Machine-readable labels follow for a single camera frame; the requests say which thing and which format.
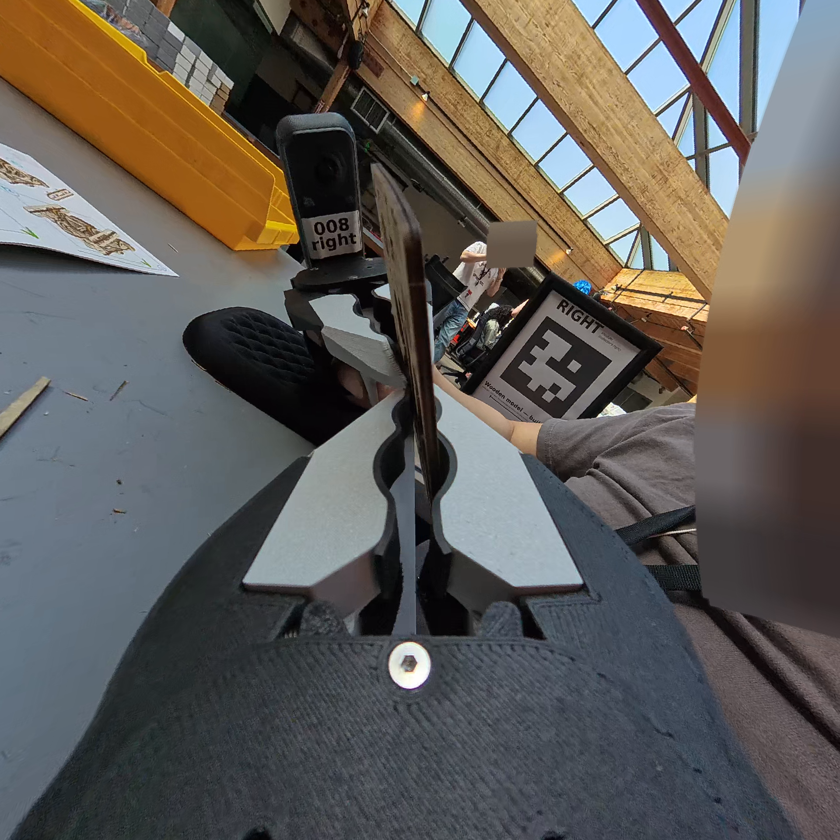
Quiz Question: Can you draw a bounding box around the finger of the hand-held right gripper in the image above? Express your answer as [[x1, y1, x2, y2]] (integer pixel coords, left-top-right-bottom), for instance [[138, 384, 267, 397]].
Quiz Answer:
[[367, 283, 399, 332], [308, 294, 409, 389]]

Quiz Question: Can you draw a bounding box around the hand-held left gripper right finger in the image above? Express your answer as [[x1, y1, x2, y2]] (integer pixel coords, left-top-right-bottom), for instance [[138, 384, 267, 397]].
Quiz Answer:
[[427, 394, 585, 634]]

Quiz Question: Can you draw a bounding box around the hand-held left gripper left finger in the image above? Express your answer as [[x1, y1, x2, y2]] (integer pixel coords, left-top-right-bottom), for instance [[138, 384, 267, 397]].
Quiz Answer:
[[243, 392, 411, 634]]

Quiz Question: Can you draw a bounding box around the laser-cut wooden parts sheet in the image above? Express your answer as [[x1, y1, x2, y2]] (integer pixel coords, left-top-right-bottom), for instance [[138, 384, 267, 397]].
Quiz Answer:
[[371, 163, 447, 503]]

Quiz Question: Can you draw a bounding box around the person's right forearm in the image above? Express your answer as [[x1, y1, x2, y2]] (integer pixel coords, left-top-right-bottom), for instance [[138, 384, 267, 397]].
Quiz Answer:
[[432, 377, 547, 457]]

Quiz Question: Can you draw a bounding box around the person's right hand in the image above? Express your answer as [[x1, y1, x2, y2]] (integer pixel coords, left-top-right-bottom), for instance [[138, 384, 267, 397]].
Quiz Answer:
[[336, 363, 383, 409]]

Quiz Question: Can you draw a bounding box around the black quilted cushion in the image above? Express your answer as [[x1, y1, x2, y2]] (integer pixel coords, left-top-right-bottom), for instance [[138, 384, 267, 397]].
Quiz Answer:
[[182, 307, 395, 447]]

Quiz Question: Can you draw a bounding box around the framed right marker sign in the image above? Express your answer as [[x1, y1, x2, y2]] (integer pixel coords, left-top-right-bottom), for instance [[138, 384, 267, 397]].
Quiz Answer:
[[462, 272, 662, 421]]

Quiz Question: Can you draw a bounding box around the stack of grey boxes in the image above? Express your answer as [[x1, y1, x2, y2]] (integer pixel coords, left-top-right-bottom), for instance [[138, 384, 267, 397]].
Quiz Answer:
[[85, 0, 235, 112]]

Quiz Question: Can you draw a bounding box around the yellow storage bin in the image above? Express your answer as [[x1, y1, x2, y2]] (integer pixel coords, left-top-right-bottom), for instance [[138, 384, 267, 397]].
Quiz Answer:
[[0, 0, 299, 252]]

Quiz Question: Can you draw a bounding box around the printed instruction booklet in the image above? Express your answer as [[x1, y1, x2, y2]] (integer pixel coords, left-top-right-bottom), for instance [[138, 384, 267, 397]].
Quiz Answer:
[[0, 142, 179, 278]]

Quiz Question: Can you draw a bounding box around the tapered wooden stick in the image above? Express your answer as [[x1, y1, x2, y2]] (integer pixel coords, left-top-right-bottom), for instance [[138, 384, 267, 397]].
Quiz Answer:
[[0, 376, 52, 439]]

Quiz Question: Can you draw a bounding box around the wall air vent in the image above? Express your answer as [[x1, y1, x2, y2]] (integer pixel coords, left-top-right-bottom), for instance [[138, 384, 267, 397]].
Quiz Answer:
[[350, 87, 392, 132]]

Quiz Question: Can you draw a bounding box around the black webbing strap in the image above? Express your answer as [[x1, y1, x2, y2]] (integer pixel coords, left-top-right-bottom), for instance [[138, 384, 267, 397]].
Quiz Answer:
[[617, 505, 697, 549], [646, 563, 702, 595]]

